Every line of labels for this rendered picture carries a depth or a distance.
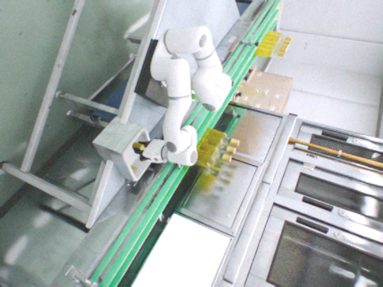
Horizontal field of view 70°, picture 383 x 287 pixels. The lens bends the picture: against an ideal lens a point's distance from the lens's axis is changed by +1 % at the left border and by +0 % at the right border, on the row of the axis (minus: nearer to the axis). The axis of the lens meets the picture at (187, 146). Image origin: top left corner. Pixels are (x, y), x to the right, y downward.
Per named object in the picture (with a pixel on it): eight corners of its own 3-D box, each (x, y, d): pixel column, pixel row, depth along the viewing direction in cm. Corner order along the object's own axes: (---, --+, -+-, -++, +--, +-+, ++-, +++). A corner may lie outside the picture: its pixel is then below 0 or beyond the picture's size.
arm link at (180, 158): (185, 133, 99) (198, 124, 106) (162, 130, 105) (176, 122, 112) (190, 169, 105) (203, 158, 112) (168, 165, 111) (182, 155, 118)
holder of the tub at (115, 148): (124, 182, 136) (137, 188, 133) (105, 147, 115) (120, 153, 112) (143, 157, 145) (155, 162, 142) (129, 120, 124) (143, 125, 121)
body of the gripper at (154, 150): (166, 167, 113) (146, 163, 119) (178, 149, 118) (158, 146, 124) (159, 155, 108) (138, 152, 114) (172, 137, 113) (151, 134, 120)
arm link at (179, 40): (194, 44, 110) (179, 13, 99) (223, 44, 103) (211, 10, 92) (179, 70, 106) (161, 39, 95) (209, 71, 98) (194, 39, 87)
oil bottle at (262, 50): (245, 53, 212) (282, 60, 202) (246, 46, 208) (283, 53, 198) (248, 49, 215) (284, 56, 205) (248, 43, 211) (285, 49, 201)
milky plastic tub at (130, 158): (121, 177, 132) (136, 183, 128) (106, 147, 115) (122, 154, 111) (141, 151, 141) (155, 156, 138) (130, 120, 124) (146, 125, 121)
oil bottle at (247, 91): (228, 92, 202) (262, 100, 192) (228, 87, 197) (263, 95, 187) (231, 87, 204) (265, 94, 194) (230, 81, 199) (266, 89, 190)
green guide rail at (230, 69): (168, 149, 138) (182, 154, 135) (167, 147, 137) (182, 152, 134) (271, 1, 231) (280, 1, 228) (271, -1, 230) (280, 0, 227)
